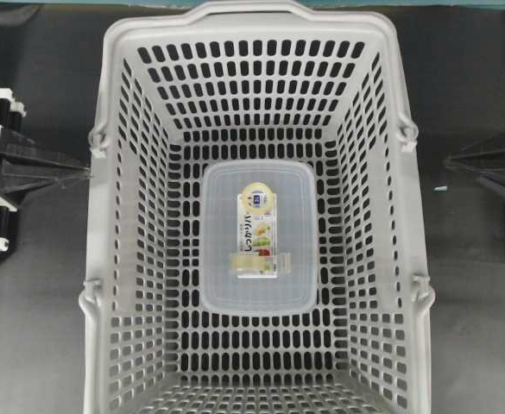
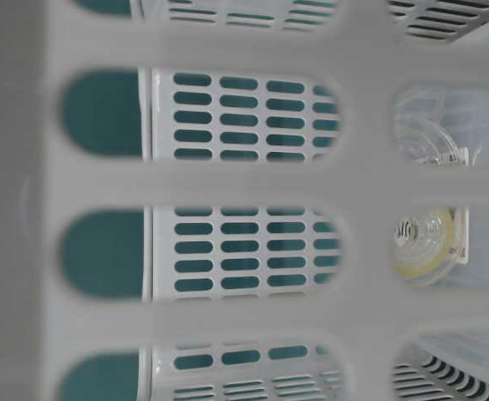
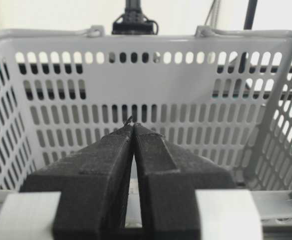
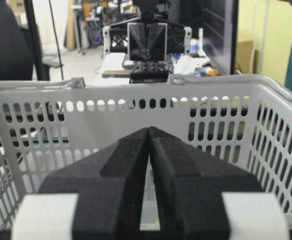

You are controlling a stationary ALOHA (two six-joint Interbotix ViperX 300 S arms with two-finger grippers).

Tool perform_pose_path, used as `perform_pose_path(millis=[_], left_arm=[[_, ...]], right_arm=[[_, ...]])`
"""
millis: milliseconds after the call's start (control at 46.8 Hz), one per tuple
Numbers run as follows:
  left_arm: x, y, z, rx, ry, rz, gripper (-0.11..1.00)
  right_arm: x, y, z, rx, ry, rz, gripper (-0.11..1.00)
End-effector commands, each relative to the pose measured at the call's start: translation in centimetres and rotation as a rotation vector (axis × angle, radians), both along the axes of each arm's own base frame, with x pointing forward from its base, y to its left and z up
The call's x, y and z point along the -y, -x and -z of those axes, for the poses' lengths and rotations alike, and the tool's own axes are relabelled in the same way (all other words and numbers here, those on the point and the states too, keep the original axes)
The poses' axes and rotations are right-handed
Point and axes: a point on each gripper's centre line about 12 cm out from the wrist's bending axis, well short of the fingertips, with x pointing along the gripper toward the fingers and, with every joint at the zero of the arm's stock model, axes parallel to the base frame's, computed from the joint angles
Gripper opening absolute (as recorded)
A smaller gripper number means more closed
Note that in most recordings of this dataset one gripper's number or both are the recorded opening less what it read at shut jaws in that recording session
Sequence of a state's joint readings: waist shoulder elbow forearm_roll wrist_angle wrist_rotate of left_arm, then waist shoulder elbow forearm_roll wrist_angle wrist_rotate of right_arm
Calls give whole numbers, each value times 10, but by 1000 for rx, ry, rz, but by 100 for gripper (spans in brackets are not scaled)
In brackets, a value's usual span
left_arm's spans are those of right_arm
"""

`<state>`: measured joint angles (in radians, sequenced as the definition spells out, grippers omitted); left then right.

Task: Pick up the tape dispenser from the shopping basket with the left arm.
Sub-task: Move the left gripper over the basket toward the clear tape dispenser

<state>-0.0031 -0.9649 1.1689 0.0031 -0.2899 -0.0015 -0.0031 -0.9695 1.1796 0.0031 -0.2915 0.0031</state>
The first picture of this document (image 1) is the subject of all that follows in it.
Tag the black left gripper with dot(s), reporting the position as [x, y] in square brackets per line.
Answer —
[16, 182]

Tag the grey plastic shopping basket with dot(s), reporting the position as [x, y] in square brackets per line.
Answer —
[254, 80]

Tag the clear plastic food container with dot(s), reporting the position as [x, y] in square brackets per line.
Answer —
[258, 238]

